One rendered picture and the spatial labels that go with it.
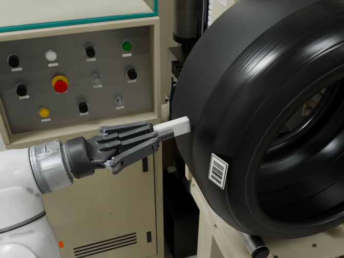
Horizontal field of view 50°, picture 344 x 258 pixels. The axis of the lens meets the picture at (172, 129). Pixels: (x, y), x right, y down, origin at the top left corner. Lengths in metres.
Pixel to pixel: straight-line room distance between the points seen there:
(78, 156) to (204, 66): 0.30
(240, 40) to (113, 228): 1.17
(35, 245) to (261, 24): 0.55
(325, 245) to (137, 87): 0.78
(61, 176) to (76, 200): 0.86
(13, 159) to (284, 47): 0.49
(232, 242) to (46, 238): 0.49
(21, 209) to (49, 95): 0.67
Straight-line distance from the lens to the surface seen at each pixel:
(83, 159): 0.67
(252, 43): 0.68
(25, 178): 0.68
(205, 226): 1.51
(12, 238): 0.69
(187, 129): 0.72
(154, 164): 1.49
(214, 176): 0.70
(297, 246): 1.11
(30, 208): 0.70
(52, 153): 0.68
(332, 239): 1.16
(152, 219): 1.71
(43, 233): 0.71
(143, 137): 0.69
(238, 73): 0.65
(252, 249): 0.94
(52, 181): 0.68
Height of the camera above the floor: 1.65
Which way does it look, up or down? 35 degrees down
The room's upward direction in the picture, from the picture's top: straight up
